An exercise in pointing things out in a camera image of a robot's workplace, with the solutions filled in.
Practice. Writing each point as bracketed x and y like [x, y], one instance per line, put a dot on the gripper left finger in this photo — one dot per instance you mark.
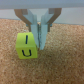
[32, 20]

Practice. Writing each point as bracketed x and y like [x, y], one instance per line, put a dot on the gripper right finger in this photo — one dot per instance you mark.
[46, 22]

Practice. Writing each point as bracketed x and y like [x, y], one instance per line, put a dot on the yellow block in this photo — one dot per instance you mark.
[27, 44]

